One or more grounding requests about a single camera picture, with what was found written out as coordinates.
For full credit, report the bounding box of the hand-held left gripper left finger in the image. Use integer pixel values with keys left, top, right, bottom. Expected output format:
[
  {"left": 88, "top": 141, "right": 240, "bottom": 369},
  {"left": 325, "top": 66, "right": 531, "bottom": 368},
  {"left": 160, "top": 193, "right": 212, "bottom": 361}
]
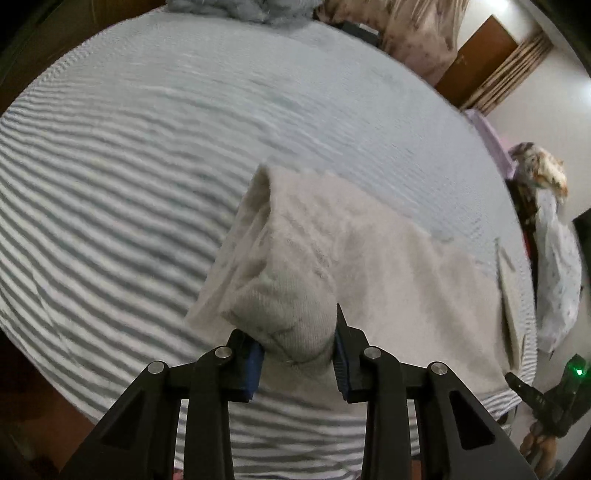
[{"left": 60, "top": 329, "right": 266, "bottom": 480}]

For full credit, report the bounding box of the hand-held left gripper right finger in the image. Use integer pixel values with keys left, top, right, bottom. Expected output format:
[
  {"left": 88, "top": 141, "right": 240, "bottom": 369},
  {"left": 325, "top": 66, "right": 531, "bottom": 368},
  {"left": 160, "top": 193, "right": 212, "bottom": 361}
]
[{"left": 332, "top": 303, "right": 539, "bottom": 480}]

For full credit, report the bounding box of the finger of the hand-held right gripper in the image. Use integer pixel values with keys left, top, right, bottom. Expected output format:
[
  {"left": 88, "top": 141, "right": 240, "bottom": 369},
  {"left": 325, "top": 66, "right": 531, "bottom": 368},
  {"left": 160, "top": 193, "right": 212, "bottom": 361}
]
[{"left": 505, "top": 371, "right": 552, "bottom": 418}]

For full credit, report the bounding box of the beige towel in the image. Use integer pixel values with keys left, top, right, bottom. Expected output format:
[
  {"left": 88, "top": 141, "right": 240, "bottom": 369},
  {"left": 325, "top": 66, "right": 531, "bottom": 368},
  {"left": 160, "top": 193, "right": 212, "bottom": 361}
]
[{"left": 185, "top": 164, "right": 539, "bottom": 418}]

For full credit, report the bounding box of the person's right hand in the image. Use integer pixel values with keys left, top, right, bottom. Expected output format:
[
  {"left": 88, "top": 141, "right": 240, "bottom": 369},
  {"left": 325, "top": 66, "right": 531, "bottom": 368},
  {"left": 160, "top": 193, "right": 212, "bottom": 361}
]
[{"left": 519, "top": 418, "right": 559, "bottom": 464}]

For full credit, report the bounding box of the white dotted quilt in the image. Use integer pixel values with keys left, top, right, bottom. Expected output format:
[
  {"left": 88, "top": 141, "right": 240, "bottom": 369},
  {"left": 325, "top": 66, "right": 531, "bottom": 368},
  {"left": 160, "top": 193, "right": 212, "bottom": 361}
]
[{"left": 515, "top": 161, "right": 583, "bottom": 354}]

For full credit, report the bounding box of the dark clothes pile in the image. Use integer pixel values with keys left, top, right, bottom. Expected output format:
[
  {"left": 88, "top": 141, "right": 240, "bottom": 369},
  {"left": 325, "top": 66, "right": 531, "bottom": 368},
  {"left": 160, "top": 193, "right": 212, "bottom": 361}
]
[{"left": 505, "top": 175, "right": 541, "bottom": 287}]

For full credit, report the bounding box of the grey white striped bed sheet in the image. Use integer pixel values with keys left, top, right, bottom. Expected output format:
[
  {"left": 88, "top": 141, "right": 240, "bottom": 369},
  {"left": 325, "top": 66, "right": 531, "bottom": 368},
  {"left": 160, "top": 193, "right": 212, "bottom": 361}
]
[{"left": 0, "top": 9, "right": 539, "bottom": 480}]

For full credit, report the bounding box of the brown patterned cloth heap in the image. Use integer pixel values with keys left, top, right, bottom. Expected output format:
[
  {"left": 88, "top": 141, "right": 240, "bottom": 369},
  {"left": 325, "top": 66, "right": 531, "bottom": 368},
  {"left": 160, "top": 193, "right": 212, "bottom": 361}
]
[{"left": 508, "top": 142, "right": 568, "bottom": 199}]

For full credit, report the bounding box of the light purple cloth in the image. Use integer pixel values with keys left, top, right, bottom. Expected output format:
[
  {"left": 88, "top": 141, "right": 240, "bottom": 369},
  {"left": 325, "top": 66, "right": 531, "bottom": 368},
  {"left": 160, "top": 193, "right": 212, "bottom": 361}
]
[{"left": 464, "top": 108, "right": 515, "bottom": 176}]

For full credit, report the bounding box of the striped brown curtain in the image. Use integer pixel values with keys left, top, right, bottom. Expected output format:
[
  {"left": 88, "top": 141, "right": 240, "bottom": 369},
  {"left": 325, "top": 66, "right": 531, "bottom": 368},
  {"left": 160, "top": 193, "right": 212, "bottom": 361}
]
[{"left": 471, "top": 30, "right": 555, "bottom": 116}]

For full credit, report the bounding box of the dark flat object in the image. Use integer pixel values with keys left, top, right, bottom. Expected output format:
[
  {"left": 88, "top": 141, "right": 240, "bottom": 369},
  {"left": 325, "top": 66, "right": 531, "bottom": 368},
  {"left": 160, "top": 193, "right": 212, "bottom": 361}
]
[{"left": 342, "top": 21, "right": 384, "bottom": 47}]

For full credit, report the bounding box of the brown wooden door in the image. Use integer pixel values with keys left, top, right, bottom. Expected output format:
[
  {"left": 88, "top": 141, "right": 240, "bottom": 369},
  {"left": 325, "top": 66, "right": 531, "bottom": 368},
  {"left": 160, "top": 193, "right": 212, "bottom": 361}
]
[{"left": 436, "top": 14, "right": 518, "bottom": 109}]

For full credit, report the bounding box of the beige floral pillow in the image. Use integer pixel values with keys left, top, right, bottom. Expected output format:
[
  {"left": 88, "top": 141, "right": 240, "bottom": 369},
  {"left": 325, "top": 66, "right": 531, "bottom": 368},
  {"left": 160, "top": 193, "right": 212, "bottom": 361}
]
[{"left": 318, "top": 0, "right": 472, "bottom": 86}]

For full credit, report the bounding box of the grey crumpled blanket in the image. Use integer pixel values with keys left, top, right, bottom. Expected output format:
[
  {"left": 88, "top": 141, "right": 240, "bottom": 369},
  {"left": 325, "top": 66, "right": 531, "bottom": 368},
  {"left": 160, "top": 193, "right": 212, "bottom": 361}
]
[{"left": 164, "top": 0, "right": 324, "bottom": 31}]

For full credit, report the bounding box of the black wall television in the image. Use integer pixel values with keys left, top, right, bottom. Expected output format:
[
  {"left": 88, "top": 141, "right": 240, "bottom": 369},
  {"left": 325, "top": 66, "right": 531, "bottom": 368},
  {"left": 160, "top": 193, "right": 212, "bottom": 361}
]
[{"left": 573, "top": 212, "right": 591, "bottom": 278}]

